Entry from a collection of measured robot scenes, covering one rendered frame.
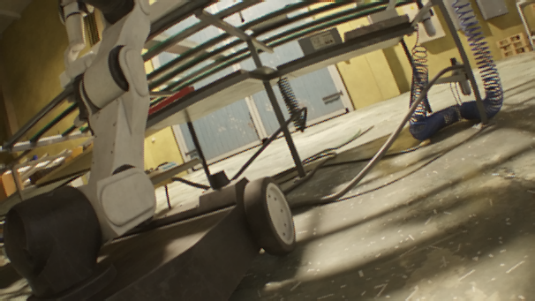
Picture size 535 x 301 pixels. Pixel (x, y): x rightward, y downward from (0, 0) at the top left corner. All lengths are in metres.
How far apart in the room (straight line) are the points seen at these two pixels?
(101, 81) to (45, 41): 11.78
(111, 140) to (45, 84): 11.56
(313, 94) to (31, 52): 10.22
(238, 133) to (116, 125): 7.20
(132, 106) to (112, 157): 0.14
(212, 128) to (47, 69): 6.96
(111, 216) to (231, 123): 7.43
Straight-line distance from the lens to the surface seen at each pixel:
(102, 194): 0.65
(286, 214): 0.95
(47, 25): 12.77
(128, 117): 0.86
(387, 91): 7.31
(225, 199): 0.84
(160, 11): 1.32
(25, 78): 13.51
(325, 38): 1.88
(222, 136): 8.11
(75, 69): 1.22
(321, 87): 7.60
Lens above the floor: 0.30
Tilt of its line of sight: 5 degrees down
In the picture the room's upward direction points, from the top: 21 degrees counter-clockwise
